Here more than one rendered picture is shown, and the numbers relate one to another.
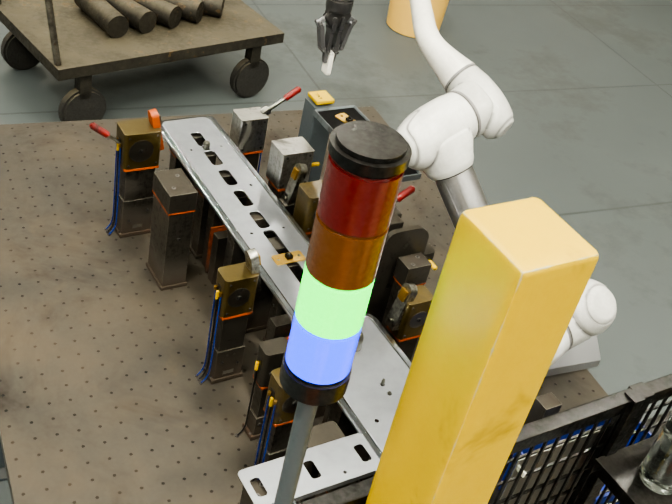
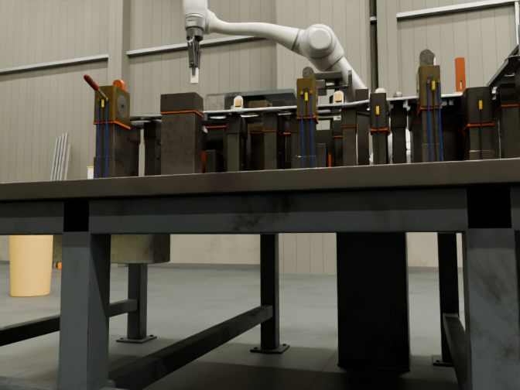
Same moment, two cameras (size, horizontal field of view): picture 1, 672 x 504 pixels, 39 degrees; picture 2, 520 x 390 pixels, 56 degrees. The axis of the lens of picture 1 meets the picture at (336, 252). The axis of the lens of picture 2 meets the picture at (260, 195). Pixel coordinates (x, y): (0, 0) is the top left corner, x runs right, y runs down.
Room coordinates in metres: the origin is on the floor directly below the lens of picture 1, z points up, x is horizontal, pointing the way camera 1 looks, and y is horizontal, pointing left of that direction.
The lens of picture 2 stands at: (0.72, 1.28, 0.58)
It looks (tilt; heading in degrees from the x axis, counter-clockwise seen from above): 5 degrees up; 320
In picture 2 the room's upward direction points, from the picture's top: straight up
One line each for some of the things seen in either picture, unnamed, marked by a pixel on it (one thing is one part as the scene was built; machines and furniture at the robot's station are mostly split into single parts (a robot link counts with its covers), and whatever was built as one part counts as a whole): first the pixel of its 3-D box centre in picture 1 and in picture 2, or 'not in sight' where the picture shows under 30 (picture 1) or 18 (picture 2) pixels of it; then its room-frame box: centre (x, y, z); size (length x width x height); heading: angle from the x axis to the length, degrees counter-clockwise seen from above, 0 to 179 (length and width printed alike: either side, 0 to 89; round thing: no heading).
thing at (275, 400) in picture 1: (276, 430); (430, 129); (1.45, 0.04, 0.87); 0.12 x 0.07 x 0.35; 128
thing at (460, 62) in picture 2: not in sight; (462, 127); (1.55, -0.35, 0.95); 0.03 x 0.01 x 0.50; 38
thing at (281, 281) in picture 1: (282, 255); (289, 112); (1.92, 0.13, 1.00); 1.38 x 0.22 x 0.02; 38
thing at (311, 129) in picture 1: (308, 163); not in sight; (2.50, 0.15, 0.92); 0.08 x 0.08 x 0.44; 38
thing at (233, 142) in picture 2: (245, 255); (237, 159); (2.07, 0.24, 0.84); 0.12 x 0.05 x 0.29; 128
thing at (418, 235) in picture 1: (371, 283); (329, 137); (1.95, -0.11, 0.94); 0.18 x 0.13 x 0.49; 38
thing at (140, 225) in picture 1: (131, 180); (109, 143); (2.25, 0.63, 0.88); 0.14 x 0.09 x 0.36; 128
